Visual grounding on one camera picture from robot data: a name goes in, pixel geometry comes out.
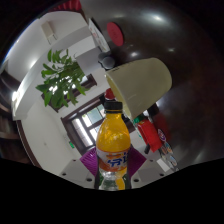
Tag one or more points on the white wall radiator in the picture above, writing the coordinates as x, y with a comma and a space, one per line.
49, 32

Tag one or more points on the flat round red coaster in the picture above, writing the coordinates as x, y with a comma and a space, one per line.
115, 34

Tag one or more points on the grey foam-tipped microphone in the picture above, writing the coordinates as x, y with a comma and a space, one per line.
108, 62
101, 55

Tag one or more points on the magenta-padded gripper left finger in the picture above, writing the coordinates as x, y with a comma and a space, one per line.
75, 171

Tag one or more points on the glowing lamp on pillar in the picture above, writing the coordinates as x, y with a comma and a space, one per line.
15, 96

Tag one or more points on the white printed paper sheet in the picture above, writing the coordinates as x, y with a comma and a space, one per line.
98, 35

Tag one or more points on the small red ball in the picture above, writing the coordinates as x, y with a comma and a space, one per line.
110, 94

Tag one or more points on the orange drink bottle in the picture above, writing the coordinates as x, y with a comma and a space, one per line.
112, 133

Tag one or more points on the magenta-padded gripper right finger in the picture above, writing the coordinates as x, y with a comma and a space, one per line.
148, 171

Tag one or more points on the green box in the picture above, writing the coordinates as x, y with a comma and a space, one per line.
139, 117

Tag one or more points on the brown double glass door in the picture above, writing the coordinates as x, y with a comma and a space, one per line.
83, 130

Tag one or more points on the red carpeted staircase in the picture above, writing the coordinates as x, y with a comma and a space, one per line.
70, 4

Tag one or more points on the cream yellow mug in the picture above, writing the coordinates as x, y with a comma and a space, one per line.
143, 83

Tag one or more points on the potted plant in white pot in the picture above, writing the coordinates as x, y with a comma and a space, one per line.
60, 80

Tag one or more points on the green exit sign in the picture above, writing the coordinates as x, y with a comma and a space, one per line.
71, 145

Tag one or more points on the red box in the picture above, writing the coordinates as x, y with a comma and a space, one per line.
150, 135

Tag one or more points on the round printed sticker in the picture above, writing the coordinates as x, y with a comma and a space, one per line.
161, 134
173, 160
167, 149

